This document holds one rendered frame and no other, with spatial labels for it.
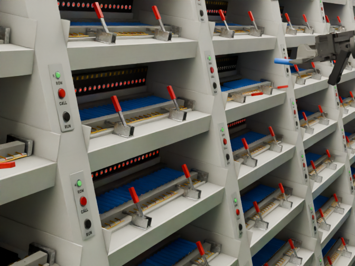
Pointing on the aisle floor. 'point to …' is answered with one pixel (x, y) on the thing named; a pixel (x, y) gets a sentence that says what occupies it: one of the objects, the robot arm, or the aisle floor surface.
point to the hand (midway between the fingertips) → (294, 63)
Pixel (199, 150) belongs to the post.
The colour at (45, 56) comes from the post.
